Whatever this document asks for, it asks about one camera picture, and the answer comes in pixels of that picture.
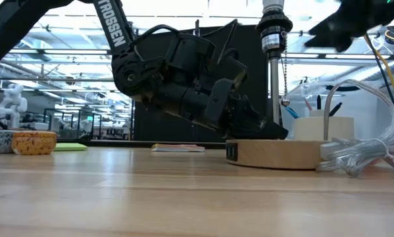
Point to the wooden base metal pole lamp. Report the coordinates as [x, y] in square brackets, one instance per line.
[275, 154]

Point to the clear plastic storage bin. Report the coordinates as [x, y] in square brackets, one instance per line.
[364, 108]

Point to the blue pen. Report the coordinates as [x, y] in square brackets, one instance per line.
[291, 112]

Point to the pink spiral notebook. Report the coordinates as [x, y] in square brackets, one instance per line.
[178, 148]

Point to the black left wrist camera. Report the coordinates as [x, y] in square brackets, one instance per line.
[190, 54]

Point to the green sticky note pad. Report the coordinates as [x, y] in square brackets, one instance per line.
[70, 147]

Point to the white robot figure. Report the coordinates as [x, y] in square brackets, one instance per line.
[12, 105]

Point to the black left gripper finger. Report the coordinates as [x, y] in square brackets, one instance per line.
[249, 128]

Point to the black marker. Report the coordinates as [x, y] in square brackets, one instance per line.
[334, 109]

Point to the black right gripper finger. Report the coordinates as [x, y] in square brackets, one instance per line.
[334, 41]
[334, 28]

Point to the cream round pen organizer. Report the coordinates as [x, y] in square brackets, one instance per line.
[310, 128]

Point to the thin black pen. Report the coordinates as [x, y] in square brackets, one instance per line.
[319, 101]

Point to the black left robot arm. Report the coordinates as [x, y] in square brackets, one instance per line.
[114, 29]

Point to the pink pen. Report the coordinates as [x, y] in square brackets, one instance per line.
[308, 104]

